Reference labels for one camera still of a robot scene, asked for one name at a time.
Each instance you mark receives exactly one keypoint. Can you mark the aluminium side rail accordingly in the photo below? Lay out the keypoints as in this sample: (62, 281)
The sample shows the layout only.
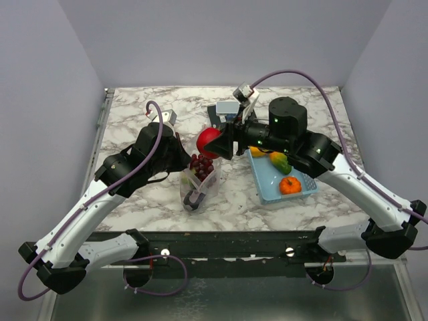
(100, 130)

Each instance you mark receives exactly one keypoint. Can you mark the aluminium front rail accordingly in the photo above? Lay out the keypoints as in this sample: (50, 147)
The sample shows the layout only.
(361, 258)

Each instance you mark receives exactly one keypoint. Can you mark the blue red screwdriver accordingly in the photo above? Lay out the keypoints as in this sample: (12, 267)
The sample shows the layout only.
(230, 117)

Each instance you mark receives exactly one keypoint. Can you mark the red apple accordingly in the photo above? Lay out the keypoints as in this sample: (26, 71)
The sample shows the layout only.
(205, 137)

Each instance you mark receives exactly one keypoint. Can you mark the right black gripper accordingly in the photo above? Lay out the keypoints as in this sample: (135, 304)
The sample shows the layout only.
(223, 144)

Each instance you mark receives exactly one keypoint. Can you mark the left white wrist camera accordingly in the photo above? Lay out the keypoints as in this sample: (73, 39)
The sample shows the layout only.
(169, 117)

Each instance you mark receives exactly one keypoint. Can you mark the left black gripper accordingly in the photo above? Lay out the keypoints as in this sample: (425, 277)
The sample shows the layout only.
(184, 158)

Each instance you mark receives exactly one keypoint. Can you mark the blue plastic basket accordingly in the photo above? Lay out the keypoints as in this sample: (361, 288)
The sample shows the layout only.
(267, 179)

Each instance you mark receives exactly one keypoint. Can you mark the clear pink zip top bag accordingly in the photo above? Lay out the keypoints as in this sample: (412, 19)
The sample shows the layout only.
(210, 186)

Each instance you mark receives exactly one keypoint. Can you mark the purple eggplant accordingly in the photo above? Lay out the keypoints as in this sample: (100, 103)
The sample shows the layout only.
(193, 200)

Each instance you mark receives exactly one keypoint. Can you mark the black flat box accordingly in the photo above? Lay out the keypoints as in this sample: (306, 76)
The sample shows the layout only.
(216, 121)
(252, 117)

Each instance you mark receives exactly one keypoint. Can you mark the green leafy vegetable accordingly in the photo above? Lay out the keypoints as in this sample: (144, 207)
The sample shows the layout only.
(280, 162)

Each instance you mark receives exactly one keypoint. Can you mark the black mounting rail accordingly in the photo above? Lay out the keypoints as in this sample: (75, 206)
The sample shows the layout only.
(232, 254)

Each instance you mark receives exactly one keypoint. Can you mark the yellow bell pepper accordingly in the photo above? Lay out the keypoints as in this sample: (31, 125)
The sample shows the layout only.
(256, 152)

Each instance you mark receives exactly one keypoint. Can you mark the purple grape bunch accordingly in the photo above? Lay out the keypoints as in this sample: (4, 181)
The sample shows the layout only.
(201, 166)

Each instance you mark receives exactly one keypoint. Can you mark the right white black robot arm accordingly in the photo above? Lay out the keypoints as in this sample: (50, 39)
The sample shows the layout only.
(390, 230)

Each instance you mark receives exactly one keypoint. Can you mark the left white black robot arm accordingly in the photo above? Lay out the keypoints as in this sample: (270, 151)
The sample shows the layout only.
(64, 256)

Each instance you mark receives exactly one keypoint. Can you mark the green cabbage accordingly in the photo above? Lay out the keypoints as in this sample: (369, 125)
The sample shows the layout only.
(186, 181)

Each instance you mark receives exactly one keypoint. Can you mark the small grey white box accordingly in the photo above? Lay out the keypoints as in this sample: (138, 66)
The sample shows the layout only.
(226, 107)

